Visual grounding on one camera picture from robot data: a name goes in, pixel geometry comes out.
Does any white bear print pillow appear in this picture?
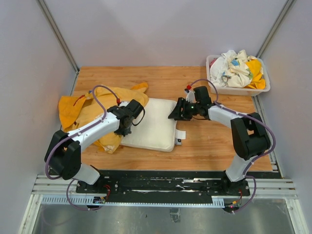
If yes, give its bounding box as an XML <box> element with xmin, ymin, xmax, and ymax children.
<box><xmin>121</xmin><ymin>98</ymin><xmax>186</xmax><ymax>152</ymax></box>

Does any yellow pillowcase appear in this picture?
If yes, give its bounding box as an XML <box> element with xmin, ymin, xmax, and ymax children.
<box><xmin>58</xmin><ymin>82</ymin><xmax>149</xmax><ymax>154</ymax></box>

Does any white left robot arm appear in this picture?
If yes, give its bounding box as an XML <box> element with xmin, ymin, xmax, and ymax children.
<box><xmin>44</xmin><ymin>99</ymin><xmax>145</xmax><ymax>185</ymax></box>

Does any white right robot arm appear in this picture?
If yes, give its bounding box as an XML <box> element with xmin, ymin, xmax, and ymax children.
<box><xmin>168</xmin><ymin>86</ymin><xmax>271</xmax><ymax>195</ymax></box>

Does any white plastic basket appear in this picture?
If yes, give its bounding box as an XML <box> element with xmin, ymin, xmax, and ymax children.
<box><xmin>206</xmin><ymin>51</ymin><xmax>271</xmax><ymax>97</ymax></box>

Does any white crumpled cloth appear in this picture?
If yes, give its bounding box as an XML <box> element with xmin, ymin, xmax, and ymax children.
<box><xmin>210</xmin><ymin>50</ymin><xmax>257</xmax><ymax>88</ymax></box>

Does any yellow cloth in basket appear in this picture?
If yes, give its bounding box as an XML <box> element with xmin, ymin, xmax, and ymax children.
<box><xmin>245</xmin><ymin>59</ymin><xmax>266</xmax><ymax>90</ymax></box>

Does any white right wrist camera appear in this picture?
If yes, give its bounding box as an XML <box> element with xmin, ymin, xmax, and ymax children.
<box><xmin>185</xmin><ymin>88</ymin><xmax>196</xmax><ymax>103</ymax></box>

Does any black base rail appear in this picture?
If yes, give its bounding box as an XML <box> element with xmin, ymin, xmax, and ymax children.
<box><xmin>48</xmin><ymin>169</ymin><xmax>281</xmax><ymax>203</ymax></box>

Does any white cable duct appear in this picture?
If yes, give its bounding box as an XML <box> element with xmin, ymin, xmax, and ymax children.
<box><xmin>41</xmin><ymin>192</ymin><xmax>225</xmax><ymax>208</ymax></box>

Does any aluminium frame post left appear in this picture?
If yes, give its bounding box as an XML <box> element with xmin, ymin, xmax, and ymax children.
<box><xmin>36</xmin><ymin>0</ymin><xmax>80</xmax><ymax>74</ymax></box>

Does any aluminium frame post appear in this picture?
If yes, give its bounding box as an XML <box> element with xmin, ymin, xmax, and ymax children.
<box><xmin>36</xmin><ymin>0</ymin><xmax>80</xmax><ymax>74</ymax></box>
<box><xmin>256</xmin><ymin>0</ymin><xmax>297</xmax><ymax>58</ymax></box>

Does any aluminium frame post right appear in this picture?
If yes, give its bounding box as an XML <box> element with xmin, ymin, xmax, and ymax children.
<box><xmin>256</xmin><ymin>0</ymin><xmax>297</xmax><ymax>58</ymax></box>

